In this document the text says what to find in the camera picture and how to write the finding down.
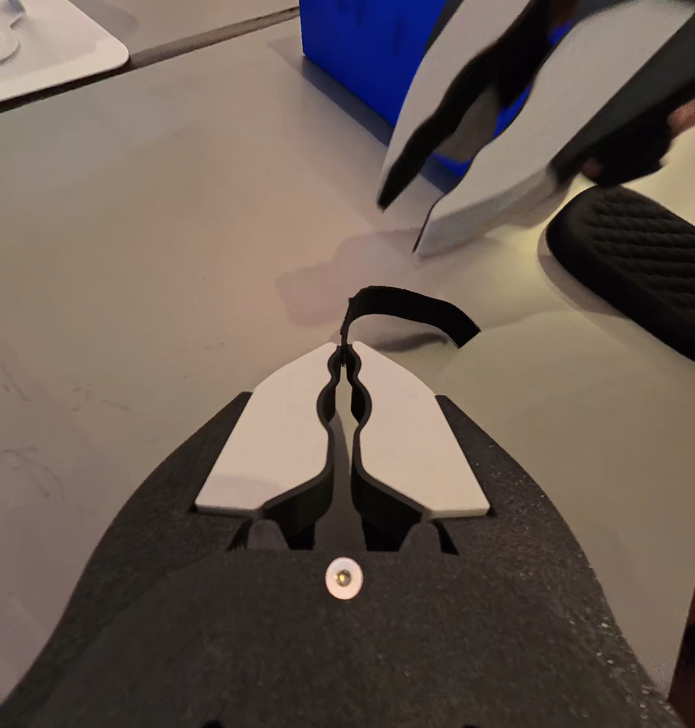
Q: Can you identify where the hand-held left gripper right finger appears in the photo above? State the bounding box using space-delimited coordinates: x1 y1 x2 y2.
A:
345 341 492 551

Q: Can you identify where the blue plastic bin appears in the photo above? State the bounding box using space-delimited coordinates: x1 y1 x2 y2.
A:
299 0 570 178

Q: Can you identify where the person's right hand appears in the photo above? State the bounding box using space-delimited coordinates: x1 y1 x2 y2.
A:
663 82 695 140

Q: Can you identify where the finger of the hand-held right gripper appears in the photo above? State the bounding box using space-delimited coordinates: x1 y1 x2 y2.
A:
376 0 536 214
412 0 695 258

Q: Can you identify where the black hook-and-loop tie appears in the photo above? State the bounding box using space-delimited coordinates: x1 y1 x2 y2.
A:
339 286 482 356

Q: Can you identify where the black quilted elbow pad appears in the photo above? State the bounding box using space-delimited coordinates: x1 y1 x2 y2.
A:
546 185 695 367

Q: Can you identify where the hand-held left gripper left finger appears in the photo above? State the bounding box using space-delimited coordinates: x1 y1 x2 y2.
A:
194 341 347 551

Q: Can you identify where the person's maroon clothing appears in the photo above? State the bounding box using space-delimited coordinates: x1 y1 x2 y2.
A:
666 526 695 728

